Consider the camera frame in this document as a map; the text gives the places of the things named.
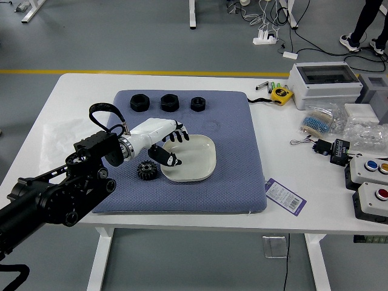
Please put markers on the white background table leg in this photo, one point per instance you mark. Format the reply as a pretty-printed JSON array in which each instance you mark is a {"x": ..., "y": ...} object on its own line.
[
  {"x": 192, "y": 15},
  {"x": 30, "y": 13},
  {"x": 292, "y": 18}
]

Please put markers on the clear bag of small parts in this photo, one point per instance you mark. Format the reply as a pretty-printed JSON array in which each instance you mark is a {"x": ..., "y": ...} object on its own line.
[{"x": 338, "y": 119}]

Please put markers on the yellow tape measure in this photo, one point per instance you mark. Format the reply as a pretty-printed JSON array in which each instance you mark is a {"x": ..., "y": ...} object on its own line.
[{"x": 280, "y": 94}]

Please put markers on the purple white label tag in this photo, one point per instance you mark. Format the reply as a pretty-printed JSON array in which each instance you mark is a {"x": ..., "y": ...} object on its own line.
[{"x": 285, "y": 197}]

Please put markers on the bag of blue resistors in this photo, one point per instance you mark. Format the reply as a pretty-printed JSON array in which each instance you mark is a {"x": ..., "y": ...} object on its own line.
[{"x": 315, "y": 121}]

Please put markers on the blue yellow button box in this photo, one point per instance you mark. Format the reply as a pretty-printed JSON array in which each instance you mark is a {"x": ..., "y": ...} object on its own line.
[{"x": 360, "y": 172}]

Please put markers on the white power adapter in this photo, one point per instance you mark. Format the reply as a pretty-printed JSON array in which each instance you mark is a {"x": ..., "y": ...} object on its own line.
[{"x": 290, "y": 55}]

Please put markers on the clear bubble wrap bag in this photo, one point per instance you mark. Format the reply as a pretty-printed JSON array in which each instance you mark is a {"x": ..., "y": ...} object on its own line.
[{"x": 363, "y": 133}]

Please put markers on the clear plastic holder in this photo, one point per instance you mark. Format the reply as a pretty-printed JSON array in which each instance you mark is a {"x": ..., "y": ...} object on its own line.
[{"x": 274, "y": 247}]

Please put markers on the person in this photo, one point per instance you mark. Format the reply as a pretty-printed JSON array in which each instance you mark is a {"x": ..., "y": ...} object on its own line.
[{"x": 368, "y": 18}]

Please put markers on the black module with green display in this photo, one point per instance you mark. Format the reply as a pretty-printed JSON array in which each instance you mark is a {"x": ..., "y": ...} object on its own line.
[{"x": 338, "y": 154}]

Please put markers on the red button box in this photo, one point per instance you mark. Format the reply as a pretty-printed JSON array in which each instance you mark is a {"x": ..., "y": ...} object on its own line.
[{"x": 368, "y": 203}]

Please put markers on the white power strip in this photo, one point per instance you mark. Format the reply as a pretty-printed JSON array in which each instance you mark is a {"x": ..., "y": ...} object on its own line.
[{"x": 260, "y": 41}]

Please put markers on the black table control panel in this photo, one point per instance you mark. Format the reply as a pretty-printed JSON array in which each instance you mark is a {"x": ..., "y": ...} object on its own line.
[{"x": 371, "y": 239}]

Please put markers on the large black hex nut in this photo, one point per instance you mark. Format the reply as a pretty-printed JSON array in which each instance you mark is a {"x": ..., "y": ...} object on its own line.
[
  {"x": 165, "y": 106},
  {"x": 135, "y": 106}
]

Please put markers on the blue-grey quilted cushion mat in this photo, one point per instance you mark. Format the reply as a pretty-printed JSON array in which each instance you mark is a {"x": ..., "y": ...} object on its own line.
[{"x": 182, "y": 197}]

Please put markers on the small black hex nut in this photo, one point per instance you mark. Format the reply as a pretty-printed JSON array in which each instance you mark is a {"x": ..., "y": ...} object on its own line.
[{"x": 194, "y": 107}]

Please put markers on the clear printed plastic bag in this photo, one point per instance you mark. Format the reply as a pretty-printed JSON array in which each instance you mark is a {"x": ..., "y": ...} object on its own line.
[{"x": 60, "y": 142}]

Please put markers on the grey enclosure box clear lid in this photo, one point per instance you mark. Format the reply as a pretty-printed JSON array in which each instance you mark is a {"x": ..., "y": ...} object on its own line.
[{"x": 321, "y": 91}]

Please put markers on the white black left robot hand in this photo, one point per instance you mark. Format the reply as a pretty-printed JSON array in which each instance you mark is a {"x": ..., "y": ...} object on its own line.
[{"x": 151, "y": 130}]

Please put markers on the large black gear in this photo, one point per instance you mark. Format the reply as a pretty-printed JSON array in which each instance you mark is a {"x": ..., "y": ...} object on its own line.
[{"x": 143, "y": 174}]

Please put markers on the white foam block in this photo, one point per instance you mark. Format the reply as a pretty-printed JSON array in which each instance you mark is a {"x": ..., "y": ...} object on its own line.
[{"x": 359, "y": 110}]

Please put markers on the grey plastic block housing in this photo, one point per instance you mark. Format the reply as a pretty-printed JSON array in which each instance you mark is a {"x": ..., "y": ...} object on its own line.
[{"x": 380, "y": 103}]

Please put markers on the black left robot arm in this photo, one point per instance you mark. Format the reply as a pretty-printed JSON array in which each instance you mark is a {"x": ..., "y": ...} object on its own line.
[{"x": 60, "y": 197}]

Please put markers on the white square dish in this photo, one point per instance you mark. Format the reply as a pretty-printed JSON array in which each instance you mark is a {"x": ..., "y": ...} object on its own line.
[{"x": 197, "y": 163}]

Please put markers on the silver marker pen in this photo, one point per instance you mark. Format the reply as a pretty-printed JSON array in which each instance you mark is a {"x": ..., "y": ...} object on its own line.
[{"x": 261, "y": 86}]

